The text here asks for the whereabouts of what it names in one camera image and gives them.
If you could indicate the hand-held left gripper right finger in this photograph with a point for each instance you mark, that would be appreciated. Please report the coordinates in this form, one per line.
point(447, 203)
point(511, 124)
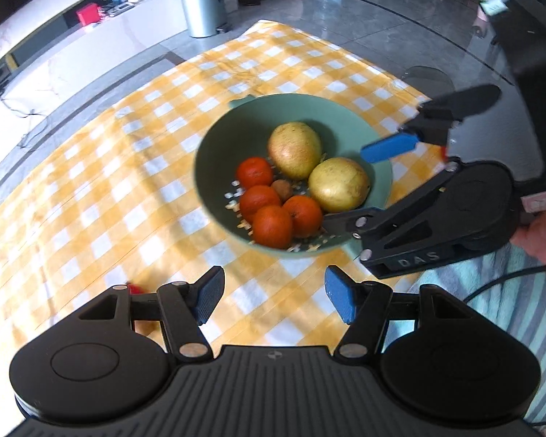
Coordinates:
point(341, 296)

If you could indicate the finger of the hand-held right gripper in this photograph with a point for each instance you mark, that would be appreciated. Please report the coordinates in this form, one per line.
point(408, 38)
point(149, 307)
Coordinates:
point(386, 148)
point(346, 223)

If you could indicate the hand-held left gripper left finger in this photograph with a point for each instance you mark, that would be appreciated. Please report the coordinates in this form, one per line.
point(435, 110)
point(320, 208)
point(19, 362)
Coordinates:
point(209, 296)

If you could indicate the yellow pear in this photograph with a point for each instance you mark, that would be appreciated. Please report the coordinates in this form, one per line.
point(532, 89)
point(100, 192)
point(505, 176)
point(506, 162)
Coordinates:
point(295, 148)
point(339, 184)

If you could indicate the tangerine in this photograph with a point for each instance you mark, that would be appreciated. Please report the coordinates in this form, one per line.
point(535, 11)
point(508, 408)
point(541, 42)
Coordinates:
point(305, 214)
point(273, 227)
point(259, 202)
point(254, 172)

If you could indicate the green colander bowl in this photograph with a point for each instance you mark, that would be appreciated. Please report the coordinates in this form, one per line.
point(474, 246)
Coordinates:
point(236, 145)

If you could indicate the small red fruit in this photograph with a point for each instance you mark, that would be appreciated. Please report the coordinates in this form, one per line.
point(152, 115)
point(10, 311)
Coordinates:
point(135, 289)

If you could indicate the yellow checked tablecloth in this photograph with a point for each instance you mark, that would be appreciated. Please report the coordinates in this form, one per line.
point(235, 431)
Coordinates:
point(95, 191)

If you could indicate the silver trash can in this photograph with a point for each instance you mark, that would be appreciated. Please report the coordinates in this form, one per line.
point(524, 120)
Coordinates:
point(202, 4)

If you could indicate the white media console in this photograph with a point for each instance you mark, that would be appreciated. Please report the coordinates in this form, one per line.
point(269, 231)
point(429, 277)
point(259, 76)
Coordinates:
point(73, 54)

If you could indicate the red box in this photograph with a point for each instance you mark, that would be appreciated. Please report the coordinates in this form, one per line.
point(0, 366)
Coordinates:
point(88, 14)

